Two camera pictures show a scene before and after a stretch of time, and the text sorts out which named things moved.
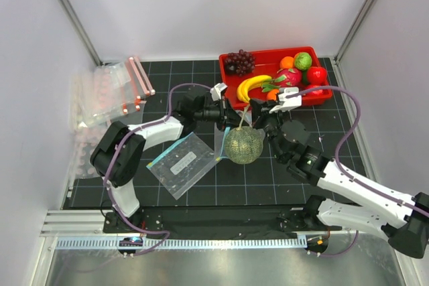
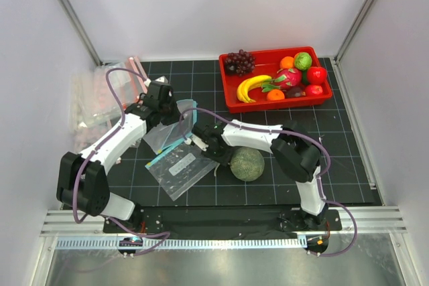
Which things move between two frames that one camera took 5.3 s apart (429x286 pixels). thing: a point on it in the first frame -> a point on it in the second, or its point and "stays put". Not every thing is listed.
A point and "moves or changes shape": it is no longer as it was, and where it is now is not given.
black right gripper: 261,109 -> 224,160
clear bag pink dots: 84,139 stays put
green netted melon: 244,145 moves or changes shape
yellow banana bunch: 247,84 stays put
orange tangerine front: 271,95 stays put
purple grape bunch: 240,63 stays put
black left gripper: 228,116 -> 176,117
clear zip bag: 183,164 stays put
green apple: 303,61 stays put
